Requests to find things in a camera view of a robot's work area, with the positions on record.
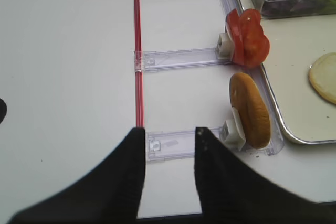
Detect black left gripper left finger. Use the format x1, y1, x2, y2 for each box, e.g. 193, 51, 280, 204
10, 127, 145, 223

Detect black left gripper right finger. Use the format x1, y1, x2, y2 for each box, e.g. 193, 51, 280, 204
194, 127, 335, 223

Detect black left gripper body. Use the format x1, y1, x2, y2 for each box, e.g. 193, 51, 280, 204
0, 99, 7, 123

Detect white bun bottom half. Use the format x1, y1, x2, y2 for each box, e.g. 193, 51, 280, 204
308, 52, 335, 104

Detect clear tomato pusher track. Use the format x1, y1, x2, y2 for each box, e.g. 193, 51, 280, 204
134, 48, 230, 72

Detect white tomato pusher block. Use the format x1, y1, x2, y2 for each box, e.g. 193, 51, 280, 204
215, 32, 235, 61

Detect front tomato slice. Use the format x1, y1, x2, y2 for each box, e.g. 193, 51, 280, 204
239, 8, 270, 68

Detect tomato slice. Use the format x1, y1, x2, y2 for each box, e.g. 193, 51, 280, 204
225, 9, 245, 66
239, 8, 270, 68

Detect rear tomato slice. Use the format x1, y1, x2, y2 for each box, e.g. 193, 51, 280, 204
225, 9, 245, 66

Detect white left lower pusher block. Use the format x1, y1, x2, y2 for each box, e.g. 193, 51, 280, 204
220, 107, 246, 151

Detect clear left lower pusher track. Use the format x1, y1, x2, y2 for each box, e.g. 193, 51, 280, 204
145, 127, 224, 163

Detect left red strip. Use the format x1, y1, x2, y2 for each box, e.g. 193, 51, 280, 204
134, 0, 144, 127

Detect bun bottom in rack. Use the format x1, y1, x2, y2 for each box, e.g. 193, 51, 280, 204
229, 72, 271, 149

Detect white metal tray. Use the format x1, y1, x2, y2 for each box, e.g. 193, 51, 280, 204
261, 14, 335, 145

